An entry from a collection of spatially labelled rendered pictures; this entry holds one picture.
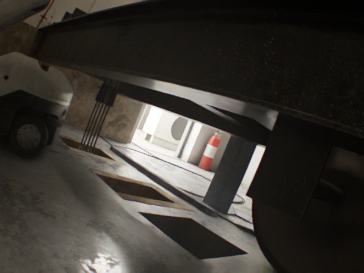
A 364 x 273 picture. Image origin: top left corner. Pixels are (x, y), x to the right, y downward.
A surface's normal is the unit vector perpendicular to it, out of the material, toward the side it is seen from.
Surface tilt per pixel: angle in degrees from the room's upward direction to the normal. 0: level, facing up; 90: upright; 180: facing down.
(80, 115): 90
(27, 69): 90
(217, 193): 90
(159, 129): 90
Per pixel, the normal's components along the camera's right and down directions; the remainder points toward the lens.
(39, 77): 0.51, 0.21
